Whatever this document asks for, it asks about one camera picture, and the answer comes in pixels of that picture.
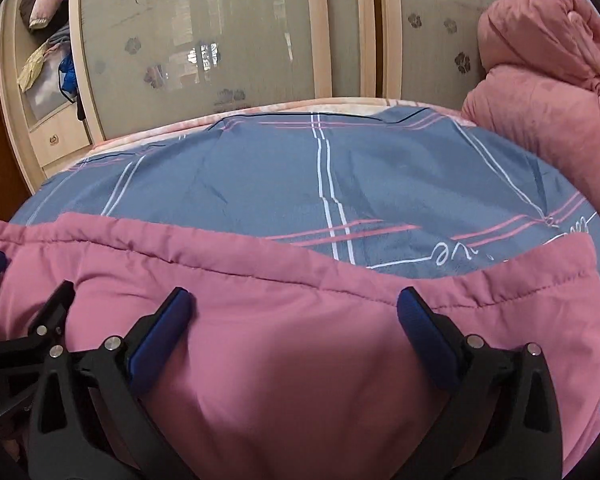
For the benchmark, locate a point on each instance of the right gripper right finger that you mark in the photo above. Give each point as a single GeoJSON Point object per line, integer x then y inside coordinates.
{"type": "Point", "coordinates": [501, 420]}

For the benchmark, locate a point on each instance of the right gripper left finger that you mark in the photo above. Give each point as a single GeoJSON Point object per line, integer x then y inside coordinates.
{"type": "Point", "coordinates": [87, 421]}

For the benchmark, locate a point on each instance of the frosted glass wardrobe door right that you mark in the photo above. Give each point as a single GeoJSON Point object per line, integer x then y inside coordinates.
{"type": "Point", "coordinates": [430, 50]}

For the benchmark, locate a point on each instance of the clear plastic storage box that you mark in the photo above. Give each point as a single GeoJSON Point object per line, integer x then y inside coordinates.
{"type": "Point", "coordinates": [44, 96]}

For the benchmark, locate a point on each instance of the pink and white hooded jacket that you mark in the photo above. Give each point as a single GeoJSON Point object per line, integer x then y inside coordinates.
{"type": "Point", "coordinates": [296, 366]}

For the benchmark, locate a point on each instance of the pink rolled quilt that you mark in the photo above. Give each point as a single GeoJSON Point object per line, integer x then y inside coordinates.
{"type": "Point", "coordinates": [542, 84]}

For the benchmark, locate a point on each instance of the frosted glass wardrobe door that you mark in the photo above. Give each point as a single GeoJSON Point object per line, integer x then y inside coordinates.
{"type": "Point", "coordinates": [430, 50]}
{"type": "Point", "coordinates": [143, 64]}

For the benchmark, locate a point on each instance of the beige cloth bag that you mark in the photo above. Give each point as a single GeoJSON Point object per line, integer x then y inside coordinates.
{"type": "Point", "coordinates": [32, 69]}

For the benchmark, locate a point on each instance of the open wardrobe shelf unit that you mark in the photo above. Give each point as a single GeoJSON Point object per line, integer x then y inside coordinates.
{"type": "Point", "coordinates": [42, 148]}

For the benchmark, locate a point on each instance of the frosted glass wardrobe door left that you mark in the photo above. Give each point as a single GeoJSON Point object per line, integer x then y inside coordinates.
{"type": "Point", "coordinates": [143, 64]}

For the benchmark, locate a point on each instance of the blue garment in wardrobe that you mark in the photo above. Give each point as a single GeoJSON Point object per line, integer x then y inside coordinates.
{"type": "Point", "coordinates": [67, 82]}

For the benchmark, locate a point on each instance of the blue plaid bed sheet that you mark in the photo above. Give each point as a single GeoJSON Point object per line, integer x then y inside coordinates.
{"type": "Point", "coordinates": [373, 191]}

